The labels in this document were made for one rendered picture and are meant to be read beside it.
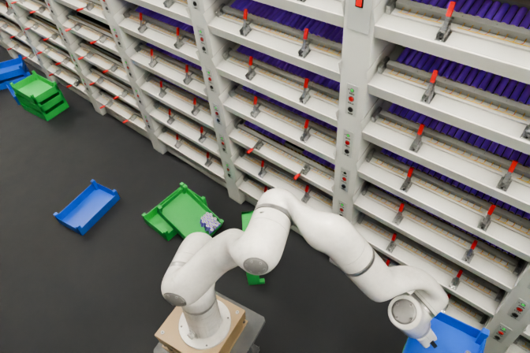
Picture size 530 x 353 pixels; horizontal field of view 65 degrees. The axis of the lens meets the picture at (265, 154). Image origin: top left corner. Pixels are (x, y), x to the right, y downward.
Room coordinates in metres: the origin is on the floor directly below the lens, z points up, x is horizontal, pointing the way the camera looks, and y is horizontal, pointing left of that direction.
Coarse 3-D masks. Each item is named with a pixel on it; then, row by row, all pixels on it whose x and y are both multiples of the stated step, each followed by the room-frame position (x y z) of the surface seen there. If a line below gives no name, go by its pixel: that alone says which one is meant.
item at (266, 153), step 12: (240, 120) 1.56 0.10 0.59; (228, 132) 1.52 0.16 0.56; (240, 144) 1.48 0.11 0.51; (252, 144) 1.43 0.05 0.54; (264, 144) 1.42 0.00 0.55; (288, 144) 1.38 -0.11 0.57; (264, 156) 1.36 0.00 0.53; (276, 156) 1.34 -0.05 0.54; (288, 156) 1.32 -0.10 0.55; (288, 168) 1.26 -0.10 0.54; (300, 168) 1.25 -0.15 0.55; (312, 180) 1.17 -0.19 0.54; (324, 180) 1.16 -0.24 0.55
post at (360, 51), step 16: (352, 32) 1.08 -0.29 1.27; (352, 48) 1.07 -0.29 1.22; (368, 48) 1.04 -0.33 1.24; (384, 48) 1.09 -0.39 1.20; (352, 64) 1.07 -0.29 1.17; (368, 64) 1.03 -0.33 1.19; (352, 80) 1.07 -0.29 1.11; (368, 96) 1.05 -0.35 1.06; (352, 128) 1.06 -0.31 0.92; (336, 144) 1.10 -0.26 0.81; (368, 144) 1.08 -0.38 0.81; (336, 160) 1.09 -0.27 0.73; (352, 160) 1.05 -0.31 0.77; (336, 176) 1.09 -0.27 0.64; (352, 176) 1.04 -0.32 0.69; (336, 192) 1.09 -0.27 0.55; (352, 192) 1.04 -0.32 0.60; (336, 208) 1.08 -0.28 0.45; (352, 208) 1.03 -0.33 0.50
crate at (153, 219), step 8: (176, 192) 1.63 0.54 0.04; (192, 192) 1.61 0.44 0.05; (200, 200) 1.57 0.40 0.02; (144, 216) 1.45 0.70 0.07; (152, 216) 1.50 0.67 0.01; (160, 216) 1.50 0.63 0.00; (152, 224) 1.45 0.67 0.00; (160, 224) 1.44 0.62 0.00; (168, 224) 1.43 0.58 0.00; (160, 232) 1.36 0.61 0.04; (168, 232) 1.34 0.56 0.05; (176, 232) 1.36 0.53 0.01; (168, 240) 1.32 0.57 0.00
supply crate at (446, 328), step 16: (432, 320) 0.56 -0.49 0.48; (448, 320) 0.54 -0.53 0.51; (448, 336) 0.50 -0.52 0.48; (464, 336) 0.50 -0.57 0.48; (480, 336) 0.47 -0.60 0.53; (416, 352) 0.46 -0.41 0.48; (432, 352) 0.46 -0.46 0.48; (448, 352) 0.45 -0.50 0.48; (464, 352) 0.45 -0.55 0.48; (480, 352) 0.43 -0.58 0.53
